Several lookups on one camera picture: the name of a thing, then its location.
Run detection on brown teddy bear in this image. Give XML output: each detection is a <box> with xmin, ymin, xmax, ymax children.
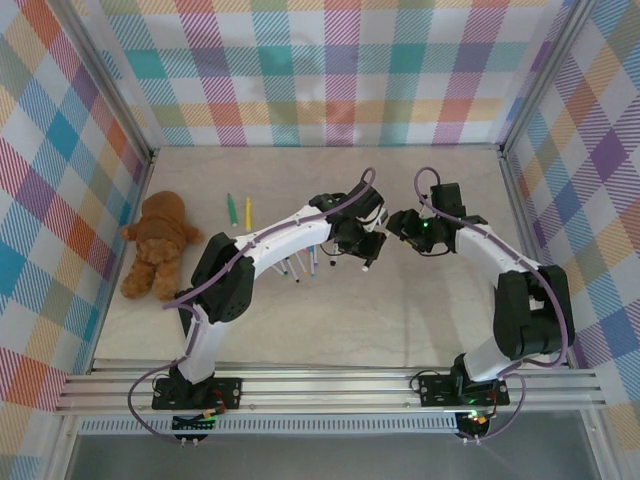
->
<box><xmin>119</xmin><ymin>189</ymin><xmax>206</xmax><ymax>301</ymax></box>

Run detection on small black controller board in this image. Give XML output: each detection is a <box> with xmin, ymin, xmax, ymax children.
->
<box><xmin>455</xmin><ymin>409</ymin><xmax>496</xmax><ymax>445</ymax></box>
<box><xmin>171</xmin><ymin>412</ymin><xmax>217</xmax><ymax>447</ymax></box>

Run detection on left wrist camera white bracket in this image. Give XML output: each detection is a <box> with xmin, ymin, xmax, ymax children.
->
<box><xmin>363</xmin><ymin>207</ymin><xmax>390</xmax><ymax>232</ymax></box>

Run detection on purple cable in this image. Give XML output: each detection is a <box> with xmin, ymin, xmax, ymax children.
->
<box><xmin>413</xmin><ymin>166</ymin><xmax>576</xmax><ymax>444</ymax></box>
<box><xmin>127</xmin><ymin>166</ymin><xmax>377</xmax><ymax>445</ymax></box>

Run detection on thin aluminium table edge rail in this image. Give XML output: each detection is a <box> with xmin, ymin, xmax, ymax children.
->
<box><xmin>152</xmin><ymin>142</ymin><xmax>504</xmax><ymax>151</ymax></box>

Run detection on aluminium mounting rail beam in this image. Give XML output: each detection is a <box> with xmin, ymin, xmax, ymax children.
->
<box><xmin>53</xmin><ymin>366</ymin><xmax>610</xmax><ymax>417</ymax></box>

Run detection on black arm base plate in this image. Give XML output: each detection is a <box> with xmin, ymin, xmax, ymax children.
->
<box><xmin>416</xmin><ymin>372</ymin><xmax>511</xmax><ymax>407</ymax></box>
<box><xmin>151</xmin><ymin>377</ymin><xmax>245</xmax><ymax>412</ymax></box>

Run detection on white slotted cable duct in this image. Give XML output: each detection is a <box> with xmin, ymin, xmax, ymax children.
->
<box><xmin>78</xmin><ymin>417</ymin><xmax>460</xmax><ymax>435</ymax></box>

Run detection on aluminium frame post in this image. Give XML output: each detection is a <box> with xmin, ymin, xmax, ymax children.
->
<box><xmin>498</xmin><ymin>0</ymin><xmax>597</xmax><ymax>157</ymax></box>
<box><xmin>47</xmin><ymin>0</ymin><xmax>157</xmax><ymax>164</ymax></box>

